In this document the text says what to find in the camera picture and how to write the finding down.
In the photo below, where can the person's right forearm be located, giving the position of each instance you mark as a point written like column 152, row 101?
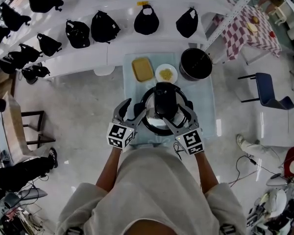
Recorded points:
column 207, row 172

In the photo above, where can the yellow rectangular tray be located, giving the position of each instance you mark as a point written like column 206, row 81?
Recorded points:
column 142, row 70

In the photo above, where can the yellow shelf label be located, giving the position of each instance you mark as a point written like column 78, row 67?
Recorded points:
column 142, row 3

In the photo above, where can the white shelf unit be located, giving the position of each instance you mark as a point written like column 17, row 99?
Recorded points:
column 161, row 43

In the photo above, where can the black pressure cooker body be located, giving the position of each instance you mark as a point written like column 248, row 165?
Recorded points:
column 138, row 109

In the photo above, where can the small table with blue cloth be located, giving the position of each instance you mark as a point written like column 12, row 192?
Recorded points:
column 201, row 106

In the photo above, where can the yellow corn kernels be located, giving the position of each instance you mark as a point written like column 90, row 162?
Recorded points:
column 166, row 73

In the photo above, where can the person's left forearm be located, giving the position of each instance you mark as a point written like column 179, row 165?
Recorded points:
column 110, row 170

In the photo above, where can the yellow round fruit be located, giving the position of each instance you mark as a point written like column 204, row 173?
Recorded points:
column 255, row 19

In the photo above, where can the black inner pot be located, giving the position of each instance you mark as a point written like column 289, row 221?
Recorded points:
column 196, row 65

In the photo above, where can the white round plate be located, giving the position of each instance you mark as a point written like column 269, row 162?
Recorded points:
column 159, row 81

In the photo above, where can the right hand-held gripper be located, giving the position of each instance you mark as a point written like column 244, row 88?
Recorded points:
column 193, row 142

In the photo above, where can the dark blue chair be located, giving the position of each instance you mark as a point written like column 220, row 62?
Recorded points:
column 267, row 89

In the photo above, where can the checkered cloth table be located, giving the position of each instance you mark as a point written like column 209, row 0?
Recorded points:
column 237, row 40

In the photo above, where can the pale bread slice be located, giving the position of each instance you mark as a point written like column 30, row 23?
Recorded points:
column 252, row 27

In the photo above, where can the steel black pressure cooker lid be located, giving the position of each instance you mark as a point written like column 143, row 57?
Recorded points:
column 165, row 99

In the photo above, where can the white rounded object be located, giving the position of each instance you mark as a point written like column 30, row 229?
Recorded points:
column 278, row 199

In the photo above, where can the wooden table with cloth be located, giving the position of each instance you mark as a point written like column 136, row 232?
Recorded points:
column 14, row 131

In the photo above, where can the person's beige shirt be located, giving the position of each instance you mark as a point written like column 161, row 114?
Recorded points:
column 156, row 192

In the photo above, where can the grey chair base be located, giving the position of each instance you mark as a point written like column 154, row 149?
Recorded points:
column 276, row 180

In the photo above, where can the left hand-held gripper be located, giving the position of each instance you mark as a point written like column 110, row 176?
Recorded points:
column 117, row 133

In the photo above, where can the small red fruit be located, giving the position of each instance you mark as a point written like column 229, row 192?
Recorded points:
column 272, row 34

